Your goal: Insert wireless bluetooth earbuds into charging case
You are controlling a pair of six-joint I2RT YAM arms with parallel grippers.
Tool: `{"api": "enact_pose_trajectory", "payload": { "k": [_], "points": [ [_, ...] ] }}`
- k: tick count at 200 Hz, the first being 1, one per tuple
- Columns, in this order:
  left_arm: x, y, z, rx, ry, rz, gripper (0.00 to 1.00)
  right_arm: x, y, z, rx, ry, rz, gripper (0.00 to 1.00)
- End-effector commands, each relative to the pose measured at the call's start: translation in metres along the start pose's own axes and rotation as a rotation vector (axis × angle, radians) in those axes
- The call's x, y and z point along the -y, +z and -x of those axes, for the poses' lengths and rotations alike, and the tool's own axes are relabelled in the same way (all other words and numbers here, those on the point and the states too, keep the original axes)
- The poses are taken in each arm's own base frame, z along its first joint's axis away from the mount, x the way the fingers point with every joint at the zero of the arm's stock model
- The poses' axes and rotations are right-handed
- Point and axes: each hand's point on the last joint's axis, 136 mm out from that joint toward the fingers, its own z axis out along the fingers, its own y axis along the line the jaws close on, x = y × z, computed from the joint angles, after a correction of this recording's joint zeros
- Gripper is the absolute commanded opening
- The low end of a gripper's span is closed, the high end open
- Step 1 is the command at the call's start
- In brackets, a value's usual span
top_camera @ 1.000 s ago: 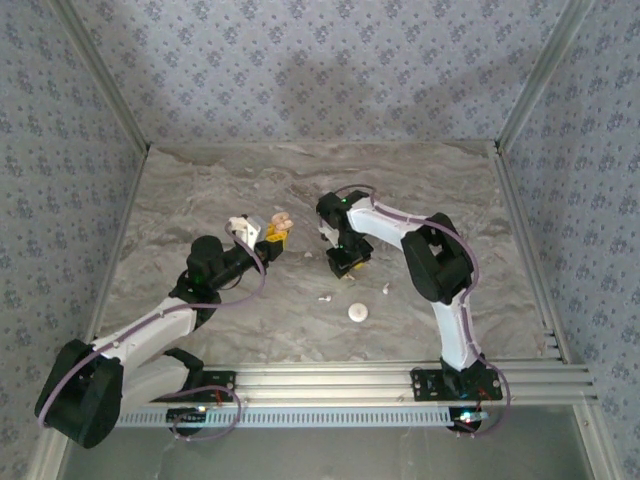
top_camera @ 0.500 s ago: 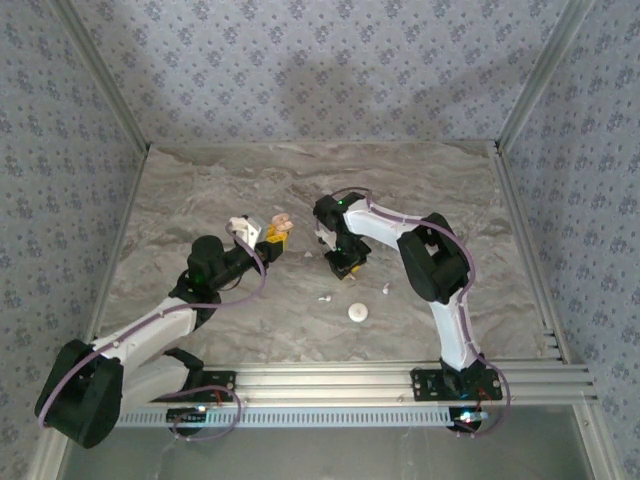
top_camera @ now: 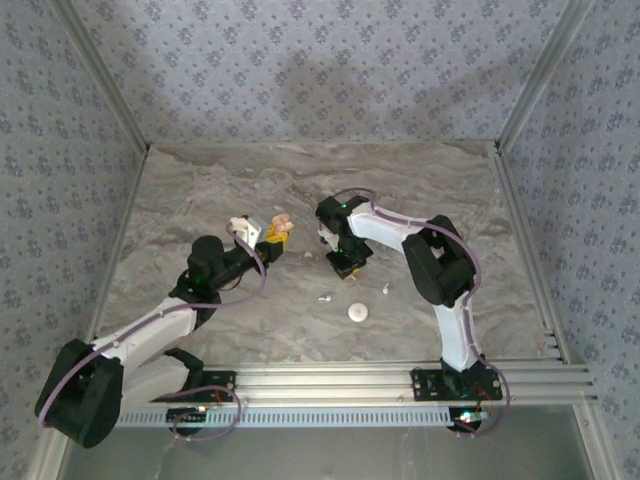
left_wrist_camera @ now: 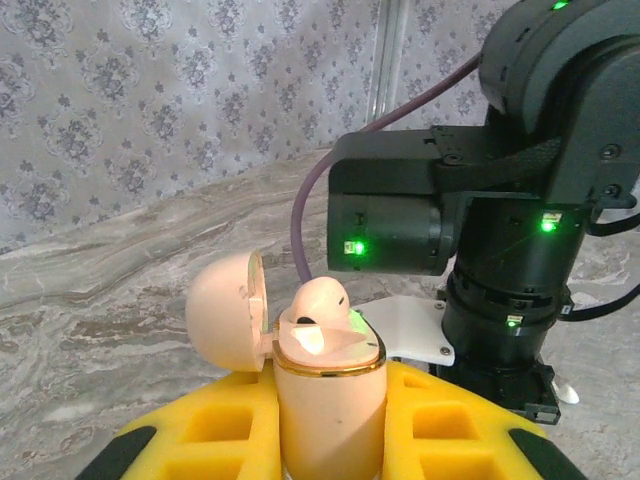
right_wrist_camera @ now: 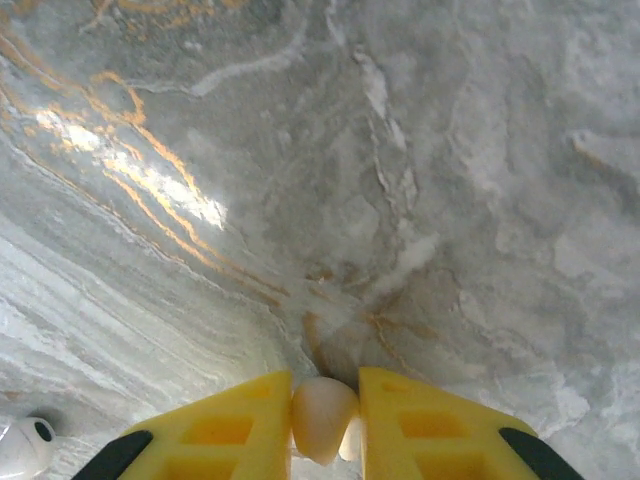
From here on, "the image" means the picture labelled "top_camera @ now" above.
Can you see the aluminium table side rail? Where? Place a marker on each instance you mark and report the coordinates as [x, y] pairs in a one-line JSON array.
[[514, 200], [128, 200]]

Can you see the white round charging case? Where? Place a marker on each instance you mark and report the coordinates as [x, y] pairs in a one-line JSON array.
[[358, 312]]

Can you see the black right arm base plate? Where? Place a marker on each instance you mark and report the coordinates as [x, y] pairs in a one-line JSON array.
[[425, 387]]

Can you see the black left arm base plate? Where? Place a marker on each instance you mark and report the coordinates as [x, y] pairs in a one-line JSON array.
[[225, 382]]

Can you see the aluminium frame post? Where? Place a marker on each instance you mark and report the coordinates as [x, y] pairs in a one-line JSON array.
[[540, 75], [102, 75]]

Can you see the black controller board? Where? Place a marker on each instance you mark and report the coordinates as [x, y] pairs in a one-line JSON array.
[[467, 417], [187, 415]]

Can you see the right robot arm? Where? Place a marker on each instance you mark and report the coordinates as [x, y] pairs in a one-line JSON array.
[[450, 330]]

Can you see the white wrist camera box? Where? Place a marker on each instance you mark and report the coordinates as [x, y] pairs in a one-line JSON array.
[[247, 230], [328, 240]]

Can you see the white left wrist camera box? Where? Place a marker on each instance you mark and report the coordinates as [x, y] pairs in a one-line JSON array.
[[247, 230]]

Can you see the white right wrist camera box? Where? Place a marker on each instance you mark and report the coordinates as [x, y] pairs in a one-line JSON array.
[[328, 240]]

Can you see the aluminium mounting rail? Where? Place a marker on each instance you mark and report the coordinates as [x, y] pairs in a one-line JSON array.
[[325, 382]]

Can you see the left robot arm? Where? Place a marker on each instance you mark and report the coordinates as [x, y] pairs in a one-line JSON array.
[[145, 330]]

